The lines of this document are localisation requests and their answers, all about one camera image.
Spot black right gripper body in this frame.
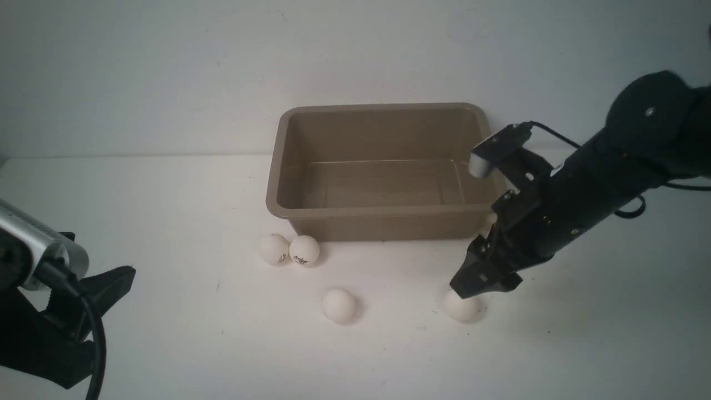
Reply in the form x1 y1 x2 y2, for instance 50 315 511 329
472 161 589 278

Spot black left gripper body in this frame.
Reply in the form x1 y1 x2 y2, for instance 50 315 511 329
1 288 96 389

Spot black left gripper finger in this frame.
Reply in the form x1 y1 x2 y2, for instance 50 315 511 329
56 266 136 334

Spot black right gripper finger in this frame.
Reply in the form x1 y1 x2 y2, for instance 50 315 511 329
483 267 523 293
449 244 495 299

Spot white ball table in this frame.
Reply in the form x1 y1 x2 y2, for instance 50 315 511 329
322 288 357 324

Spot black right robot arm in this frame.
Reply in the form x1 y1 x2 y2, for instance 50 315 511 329
449 71 709 299

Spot tan plastic bin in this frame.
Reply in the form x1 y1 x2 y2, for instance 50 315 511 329
265 102 507 242

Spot white ball with logo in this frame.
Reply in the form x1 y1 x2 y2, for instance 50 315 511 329
289 235 321 266

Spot white ball plain left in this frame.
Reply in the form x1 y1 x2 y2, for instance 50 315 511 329
257 234 290 266

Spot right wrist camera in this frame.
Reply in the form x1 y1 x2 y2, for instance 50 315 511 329
468 122 533 179

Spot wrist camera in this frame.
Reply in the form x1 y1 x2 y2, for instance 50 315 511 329
468 122 533 179
1 199 89 291

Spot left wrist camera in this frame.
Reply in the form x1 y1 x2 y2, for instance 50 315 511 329
1 199 89 291

